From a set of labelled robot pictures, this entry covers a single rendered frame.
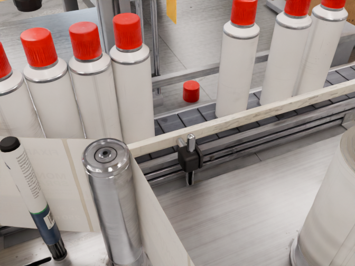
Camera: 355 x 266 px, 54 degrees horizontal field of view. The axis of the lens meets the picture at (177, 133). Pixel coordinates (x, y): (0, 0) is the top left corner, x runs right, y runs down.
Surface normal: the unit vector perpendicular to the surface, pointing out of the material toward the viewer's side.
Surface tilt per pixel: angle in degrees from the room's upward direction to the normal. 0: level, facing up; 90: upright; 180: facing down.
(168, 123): 0
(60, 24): 0
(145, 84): 90
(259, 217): 0
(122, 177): 90
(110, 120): 90
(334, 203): 91
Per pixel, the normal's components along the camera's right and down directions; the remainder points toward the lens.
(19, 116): 0.67, 0.51
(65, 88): 0.84, 0.37
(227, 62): -0.66, 0.51
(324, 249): -0.83, 0.36
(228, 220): 0.00, -0.73
